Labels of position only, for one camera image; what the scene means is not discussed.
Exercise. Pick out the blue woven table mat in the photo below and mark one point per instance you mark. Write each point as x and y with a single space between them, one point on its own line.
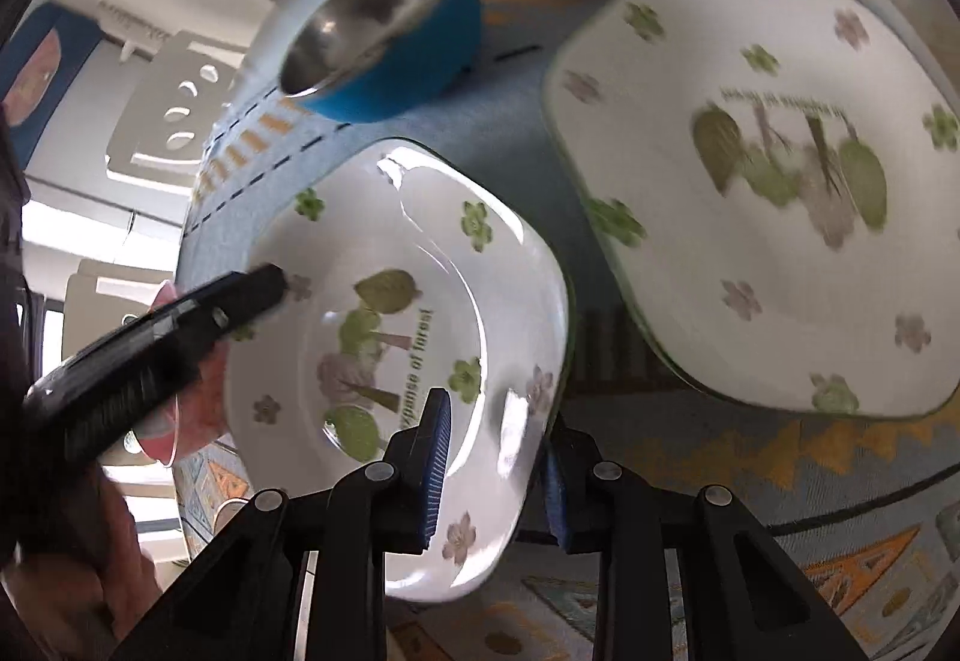
510 129

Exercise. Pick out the blue wall picture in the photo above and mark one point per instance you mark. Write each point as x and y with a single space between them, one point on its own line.
30 76

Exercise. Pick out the large white floral plate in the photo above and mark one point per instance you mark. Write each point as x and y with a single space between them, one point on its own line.
675 106

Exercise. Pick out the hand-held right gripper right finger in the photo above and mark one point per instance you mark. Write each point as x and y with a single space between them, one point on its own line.
559 503

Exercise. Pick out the pink round object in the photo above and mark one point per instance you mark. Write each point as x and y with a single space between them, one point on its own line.
199 406

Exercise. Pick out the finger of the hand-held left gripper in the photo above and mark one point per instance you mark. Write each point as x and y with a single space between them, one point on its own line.
247 290

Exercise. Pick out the person's left hand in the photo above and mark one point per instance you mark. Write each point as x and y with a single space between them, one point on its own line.
112 571

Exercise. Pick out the white chair with oval holes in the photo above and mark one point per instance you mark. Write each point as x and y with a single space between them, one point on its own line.
150 136

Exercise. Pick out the blue steel bowl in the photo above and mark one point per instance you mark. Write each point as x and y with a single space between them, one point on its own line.
427 76

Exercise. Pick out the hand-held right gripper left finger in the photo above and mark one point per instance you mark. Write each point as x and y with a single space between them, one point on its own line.
435 466

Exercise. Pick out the small white floral plate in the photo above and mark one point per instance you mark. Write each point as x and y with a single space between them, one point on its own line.
420 241

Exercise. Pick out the white wall hook rack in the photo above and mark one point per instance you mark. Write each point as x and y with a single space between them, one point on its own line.
131 27

